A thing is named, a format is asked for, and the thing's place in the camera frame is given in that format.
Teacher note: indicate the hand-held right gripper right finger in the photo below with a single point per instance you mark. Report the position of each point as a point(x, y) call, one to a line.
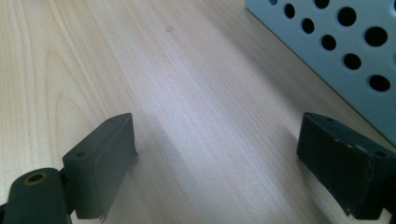
point(345, 168)

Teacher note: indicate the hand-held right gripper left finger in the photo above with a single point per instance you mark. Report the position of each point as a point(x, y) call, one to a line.
point(96, 168)

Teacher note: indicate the light blue perforated box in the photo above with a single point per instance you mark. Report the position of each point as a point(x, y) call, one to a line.
point(339, 59)

